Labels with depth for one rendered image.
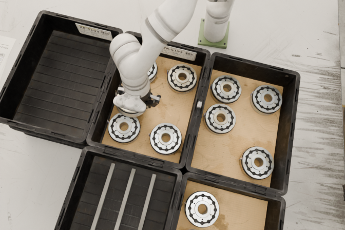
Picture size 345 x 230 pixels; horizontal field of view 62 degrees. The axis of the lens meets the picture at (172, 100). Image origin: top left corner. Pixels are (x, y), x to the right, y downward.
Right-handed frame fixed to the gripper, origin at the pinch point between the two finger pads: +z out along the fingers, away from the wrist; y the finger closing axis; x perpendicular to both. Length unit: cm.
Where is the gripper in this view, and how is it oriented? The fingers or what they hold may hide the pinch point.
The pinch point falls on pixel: (140, 102)
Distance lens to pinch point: 94.5
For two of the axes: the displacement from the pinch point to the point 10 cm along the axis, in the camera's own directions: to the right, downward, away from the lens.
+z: -0.2, 3.5, 9.4
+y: -9.7, -2.5, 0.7
